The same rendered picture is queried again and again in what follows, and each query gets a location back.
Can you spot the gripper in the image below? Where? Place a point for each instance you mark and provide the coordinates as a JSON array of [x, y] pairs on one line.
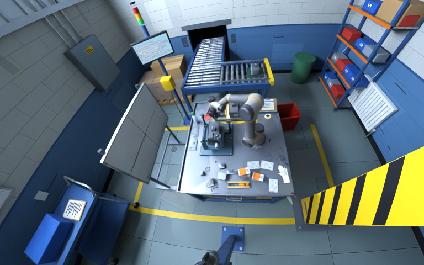
[[212, 109]]

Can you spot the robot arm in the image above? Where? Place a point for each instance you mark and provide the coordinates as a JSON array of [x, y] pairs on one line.
[[250, 111]]

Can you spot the blue-green headlamp fixture body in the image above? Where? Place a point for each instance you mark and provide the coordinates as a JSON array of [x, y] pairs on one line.
[[213, 137]]

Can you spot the grey headlamp on conveyor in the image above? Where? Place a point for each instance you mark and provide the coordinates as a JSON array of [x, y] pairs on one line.
[[256, 68]]

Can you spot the grey aiming screen board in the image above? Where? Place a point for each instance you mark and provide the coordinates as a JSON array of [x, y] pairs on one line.
[[135, 135]]

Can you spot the clear plastic bottle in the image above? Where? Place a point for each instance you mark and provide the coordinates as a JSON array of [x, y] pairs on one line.
[[195, 120]]

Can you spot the grey flat plate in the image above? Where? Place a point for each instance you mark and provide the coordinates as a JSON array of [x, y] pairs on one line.
[[193, 145]]

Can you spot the blue roller conveyor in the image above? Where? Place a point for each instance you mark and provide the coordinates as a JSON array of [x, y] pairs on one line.
[[212, 69]]

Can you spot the wooden pallet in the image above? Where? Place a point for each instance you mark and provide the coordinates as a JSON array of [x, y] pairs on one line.
[[168, 101]]

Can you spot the yellow control box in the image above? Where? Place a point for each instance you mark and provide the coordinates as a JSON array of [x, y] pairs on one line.
[[167, 83]]

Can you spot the green flat tray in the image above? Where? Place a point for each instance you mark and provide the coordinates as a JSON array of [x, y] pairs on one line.
[[250, 75]]

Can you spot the yellow tape roll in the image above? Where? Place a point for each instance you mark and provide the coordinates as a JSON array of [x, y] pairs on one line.
[[267, 116]]

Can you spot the brown clipboard with paper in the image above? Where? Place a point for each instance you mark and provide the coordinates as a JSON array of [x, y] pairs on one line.
[[269, 105]]

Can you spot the small cardboard box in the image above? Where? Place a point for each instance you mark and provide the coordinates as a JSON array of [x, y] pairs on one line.
[[171, 66]]

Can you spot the yellow conveyor end stop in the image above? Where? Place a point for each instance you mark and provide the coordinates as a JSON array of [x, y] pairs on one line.
[[269, 71]]

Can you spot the clear plastic parts bag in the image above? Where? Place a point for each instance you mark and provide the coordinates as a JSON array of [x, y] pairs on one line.
[[267, 165], [253, 165], [273, 185]]

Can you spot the orange white small box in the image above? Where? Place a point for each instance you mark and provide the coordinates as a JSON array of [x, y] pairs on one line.
[[257, 177], [244, 171]]

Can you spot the grey crumpled metal part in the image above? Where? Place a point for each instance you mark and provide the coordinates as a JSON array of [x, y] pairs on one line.
[[210, 183]]

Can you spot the red bin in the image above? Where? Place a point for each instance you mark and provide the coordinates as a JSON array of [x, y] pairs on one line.
[[289, 116]]

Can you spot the yellow tray with tool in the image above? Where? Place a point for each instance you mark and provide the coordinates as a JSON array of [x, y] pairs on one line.
[[238, 184]]

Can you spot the dark conveyor tunnel housing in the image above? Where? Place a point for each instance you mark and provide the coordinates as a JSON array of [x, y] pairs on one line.
[[206, 29]]

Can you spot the black framed monitor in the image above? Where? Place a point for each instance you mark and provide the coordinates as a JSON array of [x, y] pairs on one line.
[[152, 47]]

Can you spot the white glove pair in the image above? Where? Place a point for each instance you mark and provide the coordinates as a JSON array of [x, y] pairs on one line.
[[284, 174]]

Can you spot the green drum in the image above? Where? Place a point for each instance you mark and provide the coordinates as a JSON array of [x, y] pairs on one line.
[[302, 68]]

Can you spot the red yellow green signal tower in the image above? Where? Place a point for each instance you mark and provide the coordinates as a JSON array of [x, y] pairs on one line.
[[139, 16]]

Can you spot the blue box with white label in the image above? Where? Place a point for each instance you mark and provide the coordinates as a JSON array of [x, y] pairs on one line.
[[330, 76], [353, 73], [371, 5], [362, 44]]

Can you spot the grey box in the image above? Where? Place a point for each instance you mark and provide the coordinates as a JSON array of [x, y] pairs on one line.
[[378, 55], [333, 83], [338, 56]]

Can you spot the red box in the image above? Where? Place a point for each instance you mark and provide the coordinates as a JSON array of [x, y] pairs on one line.
[[338, 91], [343, 64], [351, 33]]

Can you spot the blue orange shelf unit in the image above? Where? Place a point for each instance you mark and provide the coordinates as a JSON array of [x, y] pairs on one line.
[[354, 78]]

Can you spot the white louvred radiator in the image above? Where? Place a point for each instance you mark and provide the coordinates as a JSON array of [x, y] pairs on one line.
[[372, 104]]

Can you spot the blue trolley cart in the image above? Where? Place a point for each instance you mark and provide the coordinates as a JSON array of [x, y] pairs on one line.
[[98, 226]]

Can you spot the wooden clipboard with paper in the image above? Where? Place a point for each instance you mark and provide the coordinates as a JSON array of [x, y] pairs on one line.
[[74, 210]]

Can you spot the yellow black striped barrier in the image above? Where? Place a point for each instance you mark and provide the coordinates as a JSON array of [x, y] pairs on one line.
[[391, 194]]

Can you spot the plain blue box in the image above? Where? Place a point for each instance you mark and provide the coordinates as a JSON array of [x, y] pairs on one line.
[[49, 237]]

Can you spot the large brown cardboard box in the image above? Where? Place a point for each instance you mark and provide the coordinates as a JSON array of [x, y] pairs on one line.
[[398, 11]]

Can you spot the grey screen stand frame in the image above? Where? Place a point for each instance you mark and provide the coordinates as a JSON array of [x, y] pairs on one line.
[[163, 146]]

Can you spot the grey electrical wall cabinet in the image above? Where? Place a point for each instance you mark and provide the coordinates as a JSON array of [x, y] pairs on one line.
[[93, 62]]

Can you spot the blue post with foot plate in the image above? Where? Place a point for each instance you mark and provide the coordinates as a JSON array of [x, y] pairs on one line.
[[230, 239]]

